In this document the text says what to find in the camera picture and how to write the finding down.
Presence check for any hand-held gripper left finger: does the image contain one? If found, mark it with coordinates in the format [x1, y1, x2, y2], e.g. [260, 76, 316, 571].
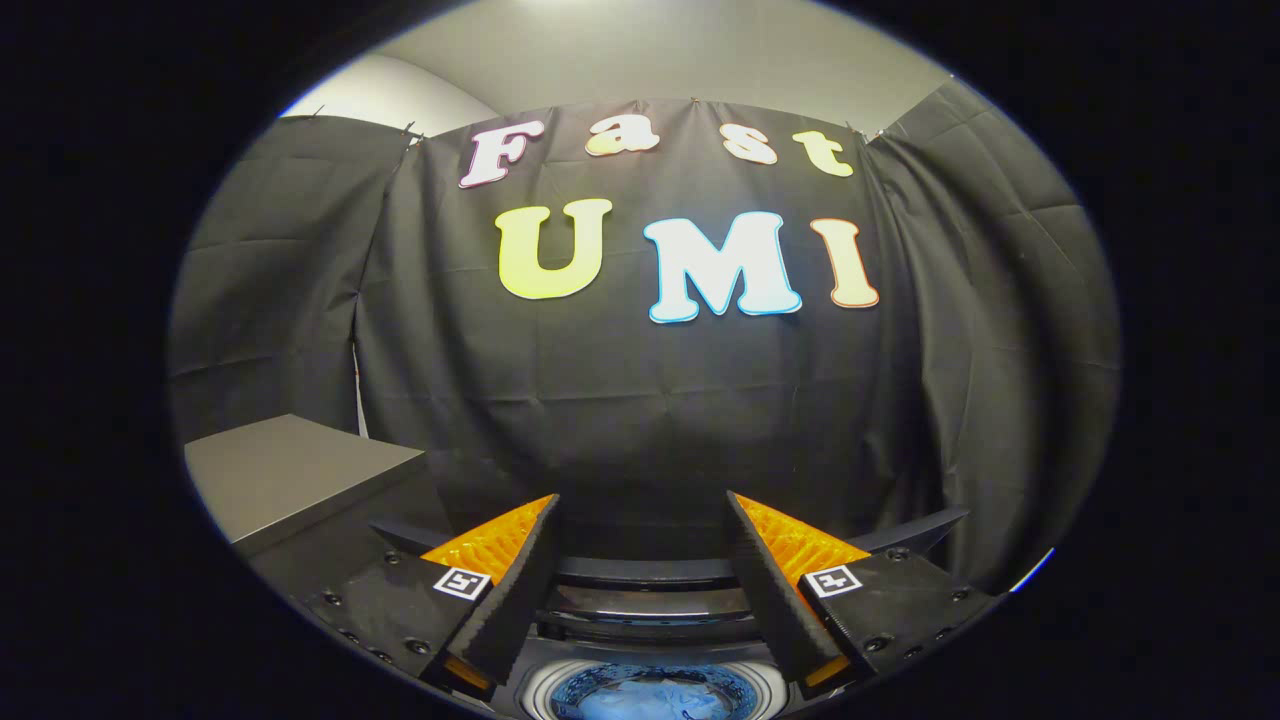
[305, 493, 561, 691]

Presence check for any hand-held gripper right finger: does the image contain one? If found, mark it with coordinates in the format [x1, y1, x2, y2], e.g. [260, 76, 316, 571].
[725, 490, 1004, 701]

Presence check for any light blue polo shirt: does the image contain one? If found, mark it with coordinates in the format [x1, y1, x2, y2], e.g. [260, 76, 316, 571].
[575, 668, 739, 720]

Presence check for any black backdrop cloth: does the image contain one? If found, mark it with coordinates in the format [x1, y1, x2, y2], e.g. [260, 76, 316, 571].
[168, 80, 1121, 591]

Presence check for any grey cabinet with dark top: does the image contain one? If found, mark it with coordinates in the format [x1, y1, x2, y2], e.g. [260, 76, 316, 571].
[183, 413, 453, 601]

